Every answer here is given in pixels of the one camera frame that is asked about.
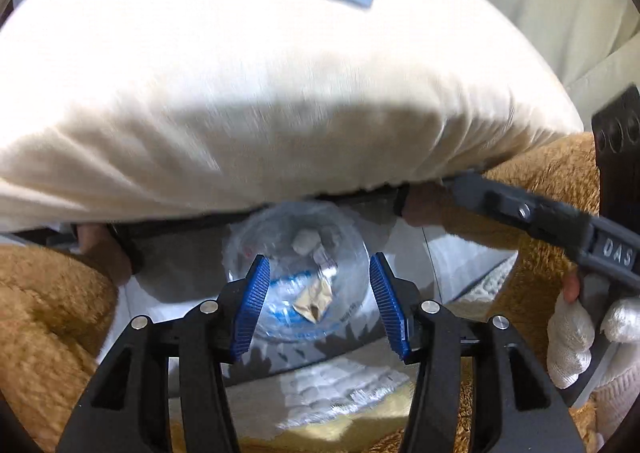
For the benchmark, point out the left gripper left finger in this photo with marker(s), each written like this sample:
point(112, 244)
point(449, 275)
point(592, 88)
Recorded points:
point(124, 408)

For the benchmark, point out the brown paper bag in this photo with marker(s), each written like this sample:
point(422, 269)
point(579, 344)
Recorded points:
point(313, 302)

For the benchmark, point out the clear trash bin with bag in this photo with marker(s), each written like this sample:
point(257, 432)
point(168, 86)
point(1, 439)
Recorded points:
point(304, 241)

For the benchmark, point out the right hand white glove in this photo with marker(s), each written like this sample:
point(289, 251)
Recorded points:
point(571, 334)

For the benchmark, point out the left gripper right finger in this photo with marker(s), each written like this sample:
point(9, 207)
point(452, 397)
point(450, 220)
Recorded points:
point(515, 407)

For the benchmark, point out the beige bed blanket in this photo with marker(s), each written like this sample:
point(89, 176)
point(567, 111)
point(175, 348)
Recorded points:
point(117, 110)

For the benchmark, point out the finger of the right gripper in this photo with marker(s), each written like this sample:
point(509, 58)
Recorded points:
point(551, 222)

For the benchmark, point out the cream curtain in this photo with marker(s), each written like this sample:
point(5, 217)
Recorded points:
point(591, 45)

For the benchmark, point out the brown fuzzy rug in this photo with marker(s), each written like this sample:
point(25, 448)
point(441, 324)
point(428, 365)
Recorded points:
point(56, 309)

